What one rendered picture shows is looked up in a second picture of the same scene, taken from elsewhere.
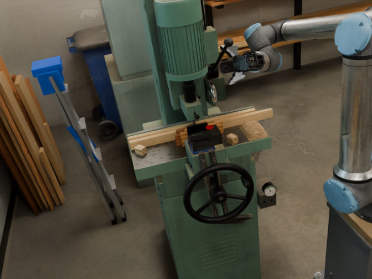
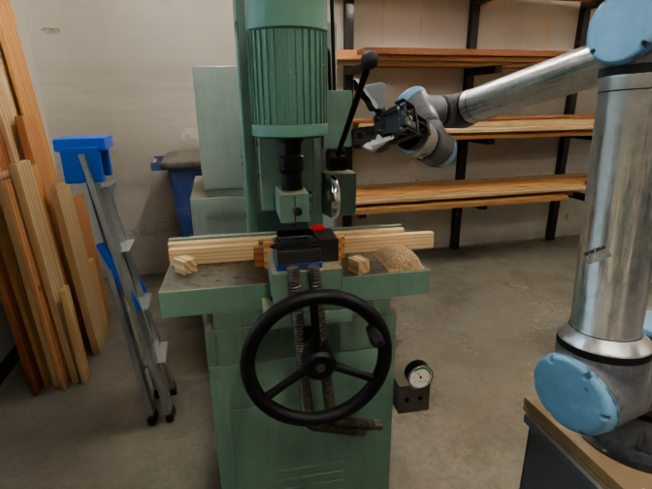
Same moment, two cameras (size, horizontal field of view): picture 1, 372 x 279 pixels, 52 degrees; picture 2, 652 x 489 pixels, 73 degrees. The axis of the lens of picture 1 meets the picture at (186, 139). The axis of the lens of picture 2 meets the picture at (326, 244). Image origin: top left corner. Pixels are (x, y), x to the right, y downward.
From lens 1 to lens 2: 0.69 m
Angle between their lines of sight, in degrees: 13
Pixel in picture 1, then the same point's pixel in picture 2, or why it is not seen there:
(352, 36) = (636, 16)
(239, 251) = not seen: outside the picture
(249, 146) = (388, 283)
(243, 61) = (392, 117)
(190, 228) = (258, 437)
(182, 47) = (283, 69)
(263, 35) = (428, 104)
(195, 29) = (311, 40)
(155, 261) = not seen: outside the picture
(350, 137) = (608, 255)
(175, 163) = (243, 293)
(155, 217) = not seen: hidden behind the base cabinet
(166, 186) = (221, 341)
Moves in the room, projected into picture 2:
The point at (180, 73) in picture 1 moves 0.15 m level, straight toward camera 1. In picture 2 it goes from (276, 121) to (270, 125)
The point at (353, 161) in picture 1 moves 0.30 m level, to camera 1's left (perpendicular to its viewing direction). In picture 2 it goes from (610, 314) to (432, 320)
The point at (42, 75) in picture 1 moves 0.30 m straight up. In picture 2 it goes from (69, 150) to (51, 52)
